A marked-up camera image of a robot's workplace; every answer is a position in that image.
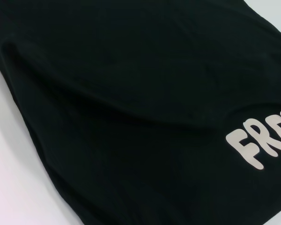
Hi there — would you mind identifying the black shirt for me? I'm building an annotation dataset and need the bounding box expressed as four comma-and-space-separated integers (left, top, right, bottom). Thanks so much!
0, 0, 281, 225

